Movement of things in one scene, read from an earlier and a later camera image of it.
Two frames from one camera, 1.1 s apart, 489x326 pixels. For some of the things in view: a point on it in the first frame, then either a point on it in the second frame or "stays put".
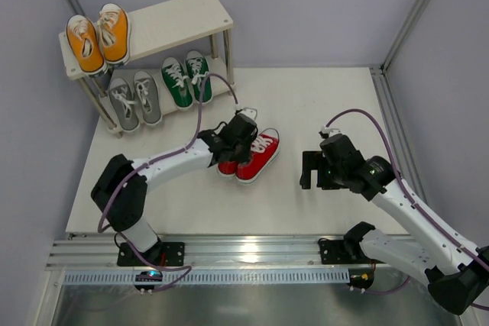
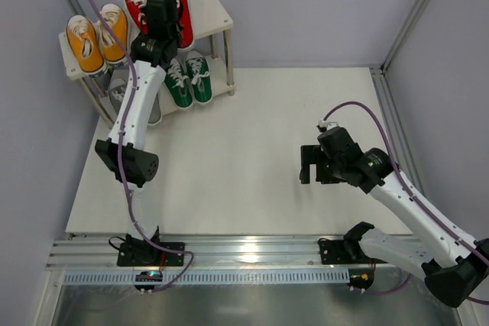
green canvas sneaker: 177,82 stays put
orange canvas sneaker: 114,30 stays put
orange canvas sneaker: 86,46 stays put
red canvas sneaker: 227,169 to 134,3
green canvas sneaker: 198,66 stays put
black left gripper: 237,153 to 161,26
